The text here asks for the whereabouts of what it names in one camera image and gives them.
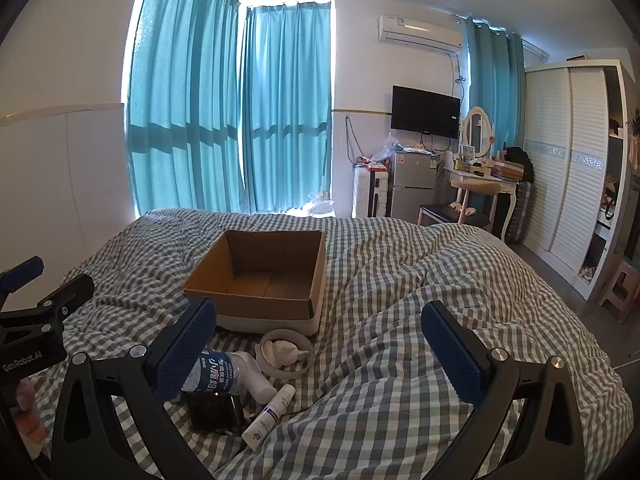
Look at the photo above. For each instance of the white tube bottle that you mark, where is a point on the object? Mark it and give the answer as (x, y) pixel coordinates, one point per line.
(265, 420)

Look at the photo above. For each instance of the narrow teal curtain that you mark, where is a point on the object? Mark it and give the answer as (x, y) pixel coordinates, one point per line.
(287, 110)

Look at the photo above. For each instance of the wide teal curtain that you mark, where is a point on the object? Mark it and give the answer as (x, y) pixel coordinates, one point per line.
(185, 85)

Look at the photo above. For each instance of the teal curtain beside wardrobe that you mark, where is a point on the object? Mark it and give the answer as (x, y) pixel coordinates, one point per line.
(492, 70)

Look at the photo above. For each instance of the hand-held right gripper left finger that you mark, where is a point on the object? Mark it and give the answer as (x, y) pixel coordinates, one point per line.
(185, 352)

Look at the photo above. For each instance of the white air conditioner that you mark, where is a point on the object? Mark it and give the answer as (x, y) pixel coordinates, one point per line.
(417, 32)

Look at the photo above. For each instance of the silver small fridge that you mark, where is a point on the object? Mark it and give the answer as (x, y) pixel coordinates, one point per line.
(412, 185)

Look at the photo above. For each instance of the white plastic bag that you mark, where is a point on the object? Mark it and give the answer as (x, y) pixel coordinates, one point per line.
(320, 206)

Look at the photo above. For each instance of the dark suitcase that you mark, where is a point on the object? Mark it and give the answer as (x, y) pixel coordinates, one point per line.
(521, 210)

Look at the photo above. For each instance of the clear water bottle blue label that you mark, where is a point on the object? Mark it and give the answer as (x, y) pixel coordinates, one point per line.
(217, 372)

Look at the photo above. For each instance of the pink plastic stool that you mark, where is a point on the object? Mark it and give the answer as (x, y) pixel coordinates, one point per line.
(617, 287)

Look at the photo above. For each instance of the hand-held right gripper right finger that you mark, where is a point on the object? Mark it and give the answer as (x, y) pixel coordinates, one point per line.
(452, 355)

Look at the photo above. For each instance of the clear plastic bags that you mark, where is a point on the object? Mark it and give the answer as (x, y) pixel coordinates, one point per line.
(386, 147)

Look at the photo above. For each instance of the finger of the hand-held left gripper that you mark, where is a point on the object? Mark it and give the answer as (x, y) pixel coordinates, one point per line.
(22, 272)
(70, 291)

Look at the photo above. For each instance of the black bag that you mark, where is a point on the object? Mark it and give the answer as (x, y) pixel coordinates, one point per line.
(520, 162)

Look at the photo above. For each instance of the oval vanity mirror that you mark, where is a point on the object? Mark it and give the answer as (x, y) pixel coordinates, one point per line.
(477, 132)

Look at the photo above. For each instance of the white louvred wardrobe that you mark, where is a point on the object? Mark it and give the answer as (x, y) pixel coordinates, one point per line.
(570, 160)

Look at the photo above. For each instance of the black square case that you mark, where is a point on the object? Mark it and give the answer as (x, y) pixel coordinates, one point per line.
(215, 410)

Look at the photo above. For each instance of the person's left hand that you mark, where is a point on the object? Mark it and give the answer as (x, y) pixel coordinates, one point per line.
(25, 405)

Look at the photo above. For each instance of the white suitcase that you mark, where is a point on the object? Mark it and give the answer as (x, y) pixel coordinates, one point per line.
(370, 192)

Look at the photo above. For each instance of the cardboard box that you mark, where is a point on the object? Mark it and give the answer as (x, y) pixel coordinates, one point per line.
(260, 265)

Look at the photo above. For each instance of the wooden chair dark seat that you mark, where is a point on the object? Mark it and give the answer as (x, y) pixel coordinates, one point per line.
(450, 215)

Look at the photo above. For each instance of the white hair dryer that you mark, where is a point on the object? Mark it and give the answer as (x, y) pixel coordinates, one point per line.
(252, 377)

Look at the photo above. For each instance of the black wall television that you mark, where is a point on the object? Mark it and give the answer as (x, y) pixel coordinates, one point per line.
(425, 112)

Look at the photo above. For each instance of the white dressing table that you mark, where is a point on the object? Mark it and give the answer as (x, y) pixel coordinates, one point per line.
(505, 187)

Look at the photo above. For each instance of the grey checked blanket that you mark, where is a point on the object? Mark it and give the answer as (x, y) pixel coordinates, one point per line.
(400, 270)

